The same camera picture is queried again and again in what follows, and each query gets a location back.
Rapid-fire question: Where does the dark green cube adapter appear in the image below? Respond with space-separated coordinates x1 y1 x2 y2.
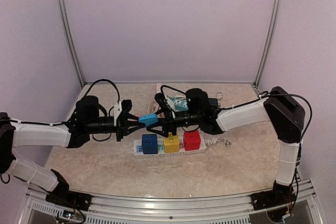
208 91 223 108

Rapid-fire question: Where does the dark blue cube socket adapter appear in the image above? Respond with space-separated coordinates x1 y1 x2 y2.
141 134 158 155

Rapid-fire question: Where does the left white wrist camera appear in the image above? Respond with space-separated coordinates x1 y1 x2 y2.
113 99 132 122

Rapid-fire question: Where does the pink flat plug adapter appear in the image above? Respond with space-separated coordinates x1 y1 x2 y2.
130 115 139 121

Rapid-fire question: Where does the light blue adapter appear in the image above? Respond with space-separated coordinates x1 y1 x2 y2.
138 113 158 127

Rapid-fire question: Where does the red cube socket adapter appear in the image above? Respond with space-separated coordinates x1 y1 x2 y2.
183 131 201 151

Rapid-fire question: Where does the beige extension cord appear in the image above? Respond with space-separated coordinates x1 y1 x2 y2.
148 83 165 117

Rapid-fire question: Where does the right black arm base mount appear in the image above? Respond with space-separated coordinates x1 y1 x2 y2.
250 181 296 210

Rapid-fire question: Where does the right aluminium corner post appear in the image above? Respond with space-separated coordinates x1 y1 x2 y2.
254 0 281 89

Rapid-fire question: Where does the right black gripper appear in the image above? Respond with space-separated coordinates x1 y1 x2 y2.
146 107 201 136

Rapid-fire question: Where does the white multicolour power strip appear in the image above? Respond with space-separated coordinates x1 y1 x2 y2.
130 136 234 159

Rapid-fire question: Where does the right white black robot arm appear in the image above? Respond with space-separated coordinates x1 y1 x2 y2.
146 87 312 205

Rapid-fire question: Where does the yellow cube socket adapter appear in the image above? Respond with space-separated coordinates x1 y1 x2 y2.
163 133 180 153

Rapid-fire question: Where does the left aluminium corner post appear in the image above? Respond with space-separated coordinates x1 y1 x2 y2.
57 0 86 88

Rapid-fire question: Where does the aluminium front frame rail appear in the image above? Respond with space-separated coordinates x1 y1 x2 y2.
25 179 320 224

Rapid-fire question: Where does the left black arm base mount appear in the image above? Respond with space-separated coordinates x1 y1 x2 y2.
46 169 92 211

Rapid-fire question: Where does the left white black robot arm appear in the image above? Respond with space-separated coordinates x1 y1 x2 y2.
1 92 145 206

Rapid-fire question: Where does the aluminium corner post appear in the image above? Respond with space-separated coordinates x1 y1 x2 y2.
57 0 86 88
254 0 281 89

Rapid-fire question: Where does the teal power strip with cord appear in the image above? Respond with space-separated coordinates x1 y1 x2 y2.
167 91 188 111

